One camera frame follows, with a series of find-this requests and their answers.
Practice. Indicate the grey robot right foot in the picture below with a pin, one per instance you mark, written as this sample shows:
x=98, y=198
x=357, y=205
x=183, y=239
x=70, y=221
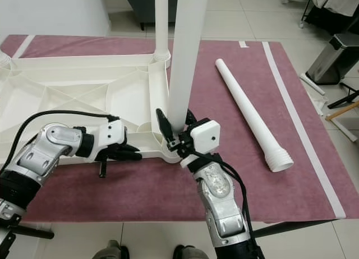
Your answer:
x=192, y=253

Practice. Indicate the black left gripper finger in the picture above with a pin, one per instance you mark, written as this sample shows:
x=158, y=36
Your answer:
x=126, y=156
x=127, y=148

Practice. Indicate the white plastic children table top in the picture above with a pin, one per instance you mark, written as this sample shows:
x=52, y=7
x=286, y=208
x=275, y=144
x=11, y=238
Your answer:
x=78, y=91

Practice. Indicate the mauve tablecloth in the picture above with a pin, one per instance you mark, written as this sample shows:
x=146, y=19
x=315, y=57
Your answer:
x=146, y=192

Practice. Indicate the small white tape piece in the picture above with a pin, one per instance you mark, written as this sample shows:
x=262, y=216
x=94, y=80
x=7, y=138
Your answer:
x=243, y=44

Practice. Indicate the grey robot left foot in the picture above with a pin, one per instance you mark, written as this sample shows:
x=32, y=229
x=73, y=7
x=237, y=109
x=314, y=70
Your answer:
x=122, y=252

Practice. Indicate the white plastic strip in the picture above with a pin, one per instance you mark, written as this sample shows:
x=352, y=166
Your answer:
x=311, y=83

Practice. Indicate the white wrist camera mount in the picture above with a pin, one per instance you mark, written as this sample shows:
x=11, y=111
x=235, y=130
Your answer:
x=113, y=133
x=205, y=135

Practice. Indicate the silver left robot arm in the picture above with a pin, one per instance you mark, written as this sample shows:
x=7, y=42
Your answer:
x=50, y=149

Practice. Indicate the black metal table frame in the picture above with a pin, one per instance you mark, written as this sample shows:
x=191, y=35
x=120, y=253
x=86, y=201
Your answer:
x=291, y=227

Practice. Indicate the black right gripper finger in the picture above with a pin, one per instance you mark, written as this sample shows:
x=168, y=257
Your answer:
x=189, y=119
x=164, y=124

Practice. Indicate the dark grey armchair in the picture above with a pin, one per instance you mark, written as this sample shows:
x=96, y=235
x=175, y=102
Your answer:
x=140, y=5

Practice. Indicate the dark hanging clothes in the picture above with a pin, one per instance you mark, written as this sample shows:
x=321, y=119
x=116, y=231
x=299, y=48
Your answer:
x=325, y=15

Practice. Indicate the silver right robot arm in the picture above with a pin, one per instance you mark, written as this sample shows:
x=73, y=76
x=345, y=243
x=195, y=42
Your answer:
x=219, y=203

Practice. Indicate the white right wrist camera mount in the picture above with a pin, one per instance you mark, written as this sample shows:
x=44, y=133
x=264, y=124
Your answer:
x=205, y=135

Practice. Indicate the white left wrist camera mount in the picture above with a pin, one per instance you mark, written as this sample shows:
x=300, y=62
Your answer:
x=113, y=133

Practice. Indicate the grey metal pedal bin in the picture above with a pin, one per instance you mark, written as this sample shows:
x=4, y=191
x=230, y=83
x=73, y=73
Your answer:
x=336, y=60

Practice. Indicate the grey robot foot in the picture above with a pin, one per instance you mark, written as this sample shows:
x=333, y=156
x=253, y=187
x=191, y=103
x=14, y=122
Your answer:
x=192, y=253
x=122, y=252

